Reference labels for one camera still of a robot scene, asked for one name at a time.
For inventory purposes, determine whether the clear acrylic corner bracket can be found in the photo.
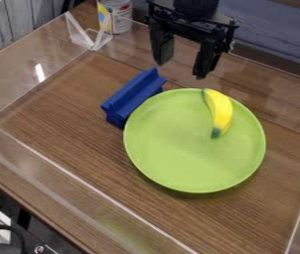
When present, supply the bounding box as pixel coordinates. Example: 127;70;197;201
64;12;112;52

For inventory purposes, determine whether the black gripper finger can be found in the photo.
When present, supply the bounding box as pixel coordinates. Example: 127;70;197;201
148;18;174;65
193;39;222;79

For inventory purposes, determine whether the clear acrylic enclosure wall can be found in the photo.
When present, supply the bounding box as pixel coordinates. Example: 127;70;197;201
0;16;300;254

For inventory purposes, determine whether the yellow toy banana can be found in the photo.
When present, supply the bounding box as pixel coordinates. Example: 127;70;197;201
202;88;233;139

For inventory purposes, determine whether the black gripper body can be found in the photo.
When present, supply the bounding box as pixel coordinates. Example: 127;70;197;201
146;0;238;53

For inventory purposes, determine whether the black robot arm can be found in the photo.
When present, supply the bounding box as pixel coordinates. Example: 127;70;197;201
146;0;238;79

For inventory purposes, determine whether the green plate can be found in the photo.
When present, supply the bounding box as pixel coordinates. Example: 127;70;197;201
123;88;266;193

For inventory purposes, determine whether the white labelled container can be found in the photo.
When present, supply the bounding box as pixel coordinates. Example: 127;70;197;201
96;0;132;34

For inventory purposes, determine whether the blue block object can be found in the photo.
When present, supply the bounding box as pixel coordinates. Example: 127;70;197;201
100;67;167;128

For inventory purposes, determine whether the black cable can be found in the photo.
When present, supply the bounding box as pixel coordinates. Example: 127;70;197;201
0;223;28;254

